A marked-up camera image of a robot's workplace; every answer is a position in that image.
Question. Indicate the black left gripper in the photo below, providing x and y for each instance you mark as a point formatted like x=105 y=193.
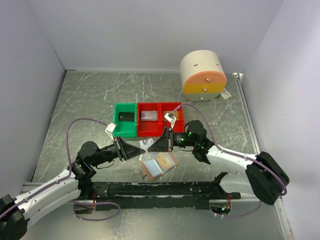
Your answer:
x=127 y=151

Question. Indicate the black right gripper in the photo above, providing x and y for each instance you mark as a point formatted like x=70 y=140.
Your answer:
x=163 y=143

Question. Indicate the gold numbered card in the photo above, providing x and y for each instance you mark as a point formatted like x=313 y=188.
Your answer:
x=164 y=161

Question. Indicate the brown leather card holder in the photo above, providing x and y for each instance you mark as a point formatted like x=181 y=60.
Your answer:
x=156 y=164

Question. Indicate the red plastic bin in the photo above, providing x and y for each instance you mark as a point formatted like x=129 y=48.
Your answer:
x=170 y=106
x=148 y=128

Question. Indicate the green plastic bin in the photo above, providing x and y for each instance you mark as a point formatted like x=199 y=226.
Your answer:
x=125 y=129

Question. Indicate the white round drawer cabinet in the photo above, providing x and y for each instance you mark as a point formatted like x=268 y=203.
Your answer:
x=202 y=76

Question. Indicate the white diamond print card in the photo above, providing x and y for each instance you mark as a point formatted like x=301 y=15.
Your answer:
x=146 y=143

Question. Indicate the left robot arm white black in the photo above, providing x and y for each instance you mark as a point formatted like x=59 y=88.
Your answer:
x=20 y=212

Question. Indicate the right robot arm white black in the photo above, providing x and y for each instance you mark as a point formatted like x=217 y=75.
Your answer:
x=266 y=179

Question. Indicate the silver purple card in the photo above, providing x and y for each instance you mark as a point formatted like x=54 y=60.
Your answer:
x=148 y=115

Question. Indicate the gold card in bin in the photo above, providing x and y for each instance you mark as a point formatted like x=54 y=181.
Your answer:
x=176 y=114

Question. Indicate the black card in green bin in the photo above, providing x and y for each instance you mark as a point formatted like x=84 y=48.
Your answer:
x=126 y=116

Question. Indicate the small white green box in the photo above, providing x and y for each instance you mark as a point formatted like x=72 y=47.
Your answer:
x=225 y=95

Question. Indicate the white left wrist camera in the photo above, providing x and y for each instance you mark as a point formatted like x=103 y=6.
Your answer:
x=110 y=129

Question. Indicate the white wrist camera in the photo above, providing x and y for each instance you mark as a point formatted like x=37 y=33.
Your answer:
x=171 y=119
x=110 y=129

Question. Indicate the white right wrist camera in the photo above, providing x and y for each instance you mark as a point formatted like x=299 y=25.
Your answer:
x=171 y=119

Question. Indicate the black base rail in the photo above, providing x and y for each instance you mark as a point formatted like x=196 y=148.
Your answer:
x=149 y=195

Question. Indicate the white corner bracket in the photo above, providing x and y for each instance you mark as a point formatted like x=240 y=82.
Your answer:
x=238 y=75

